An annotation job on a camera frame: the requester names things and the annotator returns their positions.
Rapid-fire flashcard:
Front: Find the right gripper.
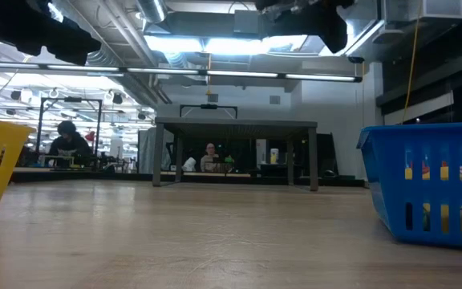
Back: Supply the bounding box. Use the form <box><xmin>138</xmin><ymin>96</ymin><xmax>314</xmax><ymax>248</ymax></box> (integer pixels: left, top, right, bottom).
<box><xmin>254</xmin><ymin>0</ymin><xmax>355</xmax><ymax>55</ymax></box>

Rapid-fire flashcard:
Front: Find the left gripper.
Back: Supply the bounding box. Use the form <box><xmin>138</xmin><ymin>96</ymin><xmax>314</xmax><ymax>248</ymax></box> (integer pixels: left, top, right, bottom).
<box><xmin>0</xmin><ymin>0</ymin><xmax>102</xmax><ymax>67</ymax></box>

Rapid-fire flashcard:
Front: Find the yellow plastic basket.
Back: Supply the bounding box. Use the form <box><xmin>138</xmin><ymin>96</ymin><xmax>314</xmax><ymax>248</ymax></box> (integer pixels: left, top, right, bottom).
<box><xmin>0</xmin><ymin>115</ymin><xmax>36</xmax><ymax>221</ymax></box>

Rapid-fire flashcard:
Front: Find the blue plastic basket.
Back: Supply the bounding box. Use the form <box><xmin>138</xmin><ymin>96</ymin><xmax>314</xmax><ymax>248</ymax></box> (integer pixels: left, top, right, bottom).
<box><xmin>356</xmin><ymin>121</ymin><xmax>462</xmax><ymax>252</ymax></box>

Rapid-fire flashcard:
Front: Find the long tube light fixture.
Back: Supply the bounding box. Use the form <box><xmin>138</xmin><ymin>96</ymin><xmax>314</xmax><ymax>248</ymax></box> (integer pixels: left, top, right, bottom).
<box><xmin>0</xmin><ymin>59</ymin><xmax>363</xmax><ymax>83</ymax></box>

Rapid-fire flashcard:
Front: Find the grey ceiling box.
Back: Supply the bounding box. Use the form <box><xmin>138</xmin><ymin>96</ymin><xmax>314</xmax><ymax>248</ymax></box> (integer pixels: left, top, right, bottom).
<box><xmin>233</xmin><ymin>10</ymin><xmax>261</xmax><ymax>35</ymax></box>

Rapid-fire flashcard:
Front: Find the person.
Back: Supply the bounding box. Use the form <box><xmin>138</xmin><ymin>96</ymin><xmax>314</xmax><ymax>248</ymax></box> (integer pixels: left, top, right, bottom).
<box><xmin>200</xmin><ymin>142</ymin><xmax>235</xmax><ymax>173</ymax></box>
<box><xmin>47</xmin><ymin>120</ymin><xmax>95</xmax><ymax>168</ymax></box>

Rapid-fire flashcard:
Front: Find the black board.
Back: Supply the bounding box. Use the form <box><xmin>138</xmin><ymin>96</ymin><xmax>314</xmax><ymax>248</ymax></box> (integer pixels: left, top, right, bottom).
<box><xmin>316</xmin><ymin>132</ymin><xmax>339</xmax><ymax>178</ymax></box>

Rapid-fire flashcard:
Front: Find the grey perforated metal shelf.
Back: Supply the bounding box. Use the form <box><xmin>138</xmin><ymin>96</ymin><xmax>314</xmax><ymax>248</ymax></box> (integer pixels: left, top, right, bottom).
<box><xmin>152</xmin><ymin>116</ymin><xmax>320</xmax><ymax>193</ymax></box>

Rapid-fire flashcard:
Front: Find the black background stand frame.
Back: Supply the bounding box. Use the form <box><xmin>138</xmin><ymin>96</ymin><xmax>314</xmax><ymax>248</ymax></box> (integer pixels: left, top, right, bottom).
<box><xmin>36</xmin><ymin>95</ymin><xmax>104</xmax><ymax>161</ymax></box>

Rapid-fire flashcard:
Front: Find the round silver ventilation duct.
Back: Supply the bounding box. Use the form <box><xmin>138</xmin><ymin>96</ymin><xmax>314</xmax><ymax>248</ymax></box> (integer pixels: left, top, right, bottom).
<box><xmin>134</xmin><ymin>0</ymin><xmax>168</xmax><ymax>25</ymax></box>

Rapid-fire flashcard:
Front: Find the yellow hanging cable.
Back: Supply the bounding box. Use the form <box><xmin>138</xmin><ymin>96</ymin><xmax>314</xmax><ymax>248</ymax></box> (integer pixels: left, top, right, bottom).
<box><xmin>401</xmin><ymin>0</ymin><xmax>423</xmax><ymax>124</ymax></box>

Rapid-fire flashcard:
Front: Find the black aluminium table frame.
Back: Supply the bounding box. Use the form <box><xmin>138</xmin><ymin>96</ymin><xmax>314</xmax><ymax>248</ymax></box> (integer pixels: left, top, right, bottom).
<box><xmin>10</xmin><ymin>170</ymin><xmax>367</xmax><ymax>188</ymax></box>

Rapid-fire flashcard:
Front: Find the black background camera rig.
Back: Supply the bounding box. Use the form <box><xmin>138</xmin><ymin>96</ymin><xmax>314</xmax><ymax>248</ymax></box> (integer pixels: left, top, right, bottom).
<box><xmin>178</xmin><ymin>103</ymin><xmax>239</xmax><ymax>120</ymax></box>

